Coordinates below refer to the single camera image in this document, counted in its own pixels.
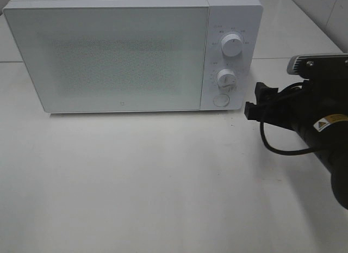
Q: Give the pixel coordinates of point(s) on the white glass microwave door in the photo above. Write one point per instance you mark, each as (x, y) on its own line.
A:
(113, 60)

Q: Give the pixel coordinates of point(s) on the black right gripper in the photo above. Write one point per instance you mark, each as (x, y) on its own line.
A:
(297, 107)

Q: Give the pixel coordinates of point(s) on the white microwave oven body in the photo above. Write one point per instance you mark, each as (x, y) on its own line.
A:
(117, 56)

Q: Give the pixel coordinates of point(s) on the round white door release button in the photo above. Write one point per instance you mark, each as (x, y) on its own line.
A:
(221, 100)

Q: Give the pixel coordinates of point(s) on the white microwave knob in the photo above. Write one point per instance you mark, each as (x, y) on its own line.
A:
(226, 78)
(231, 44)

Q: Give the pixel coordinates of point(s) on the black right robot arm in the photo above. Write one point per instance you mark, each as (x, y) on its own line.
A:
(320, 121)

